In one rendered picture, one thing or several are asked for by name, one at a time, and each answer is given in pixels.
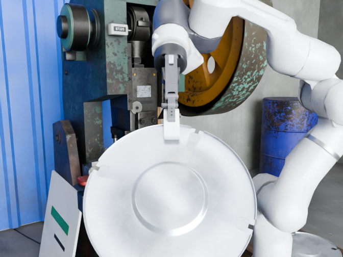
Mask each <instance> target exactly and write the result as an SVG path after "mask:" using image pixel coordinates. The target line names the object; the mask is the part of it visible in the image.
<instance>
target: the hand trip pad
mask: <svg viewBox="0 0 343 257"><path fill-rule="evenodd" d="M88 178H89V175H86V176H80V177H78V178H77V182H78V183H79V184H80V185H82V186H86V183H87V180H88Z"/></svg>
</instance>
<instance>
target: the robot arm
mask: <svg viewBox="0 0 343 257"><path fill-rule="evenodd" d="M233 16H238V17H240V18H242V19H244V20H247V21H249V22H251V23H253V24H255V25H257V26H259V27H261V28H264V29H265V30H266V31H267V37H266V46H265V49H266V59H267V62H268V64H269V66H270V67H271V68H272V69H273V70H274V71H276V72H277V73H279V74H284V75H288V76H290V77H292V78H296V79H300V81H299V90H298V100H299V103H300V104H301V105H302V106H303V107H304V108H305V109H306V110H307V111H311V112H314V113H316V114H317V116H318V120H317V124H316V125H315V126H314V127H313V128H312V129H311V130H310V131H309V132H308V133H307V134H306V135H305V136H304V137H303V138H302V139H301V140H300V142H299V143H298V144H297V145H296V146H295V147H294V149H293V150H292V151H291V152H290V153H289V154H288V156H287V157H286V158H285V165H284V167H283V169H282V171H281V173H280V175H279V177H276V176H274V175H271V174H268V173H262V174H258V175H256V176H255V177H254V178H253V179H252V181H253V184H254V188H255V192H256V199H257V216H256V220H255V224H254V225H253V230H254V233H253V255H252V257H291V251H292V235H291V233H293V232H296V231H298V230H299V229H300V228H302V227H303V226H304V225H305V224H306V219H307V214H308V206H309V204H310V201H311V198H312V196H313V193H314V191H315V189H316V187H317V185H318V184H319V182H320V181H321V180H322V178H323V177H324V176H325V175H326V174H327V172H328V171H329V170H330V169H331V168H332V166H333V165H334V164H335V163H336V162H337V161H338V160H339V159H340V157H341V156H342V155H343V80H341V79H339V78H338V77H336V75H335V73H336V71H337V70H338V68H339V65H340V62H341V58H340V54H339V52H338V51H337V50H336V49H335V48H334V47H333V46H331V45H329V44H326V43H324V42H322V41H320V40H318V39H315V38H313V37H310V36H307V35H304V34H302V33H300V32H299V31H298V30H297V26H296V23H295V21H294V20H293V19H292V18H290V17H289V16H287V15H286V14H284V13H282V12H280V11H278V10H276V9H274V8H272V7H270V6H268V5H266V4H264V3H262V2H260V1H258V0H193V5H192V8H191V9H189V8H188V7H187V6H186V5H185V4H184V2H183V1H182V0H160V1H159V2H158V4H157V6H156V8H155V11H154V16H153V31H154V32H153V35H152V55H153V57H154V66H155V69H156V70H157V71H158V72H159V73H160V74H161V75H162V83H163V92H164V93H165V96H164V98H165V103H161V108H165V109H164V140H179V139H180V124H179V118H181V113H179V109H178V98H179V96H178V92H179V83H180V74H188V73H189V72H191V71H193V70H194V69H196V68H198V67H199V66H200V65H201V64H202V63H203V62H204V59H203V57H202V55H201V54H209V53H211V52H213V51H214V50H216V49H217V47H218V45H219V42H220V40H221V38H222V36H223V34H224V32H225V29H226V27H227V25H228V23H229V21H230V20H231V18H232V17H233Z"/></svg>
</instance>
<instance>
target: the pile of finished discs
mask: <svg viewBox="0 0 343 257"><path fill-rule="evenodd" d="M291 235H292V251H291V257H342V253H341V251H340V250H338V249H337V248H336V245H334V244H333V243H332V242H330V241H328V240H326V239H324V238H322V237H319V236H316V235H313V234H309V233H304V232H295V233H291Z"/></svg>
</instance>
